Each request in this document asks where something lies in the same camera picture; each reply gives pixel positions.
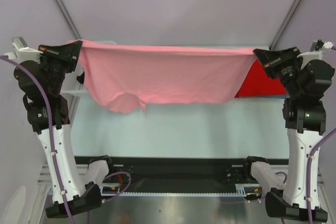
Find left aluminium frame post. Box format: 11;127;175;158
53;0;81;39

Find pink t shirt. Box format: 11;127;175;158
79;40;256;113

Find aluminium frame post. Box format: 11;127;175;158
53;0;81;39
268;0;303;49

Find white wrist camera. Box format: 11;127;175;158
5;36;41;63
300;39;335;66

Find white plastic basket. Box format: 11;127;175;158
61;40;116;97

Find black t shirt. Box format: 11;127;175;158
76;69;85;85

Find right aluminium frame post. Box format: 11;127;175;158
268;0;303;49

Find white slotted cable duct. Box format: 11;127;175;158
100;183;262;198

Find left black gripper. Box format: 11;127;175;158
37;40;82;94

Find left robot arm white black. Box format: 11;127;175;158
12;37;102;218

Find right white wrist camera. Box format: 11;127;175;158
300;39;335;66

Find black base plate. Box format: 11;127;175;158
75;155;266;194

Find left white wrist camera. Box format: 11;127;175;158
5;36;41;63

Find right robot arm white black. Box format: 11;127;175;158
242;47;335;223

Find red folded t shirt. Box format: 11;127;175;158
235;60;287;98

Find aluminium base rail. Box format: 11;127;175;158
38;164;324;186

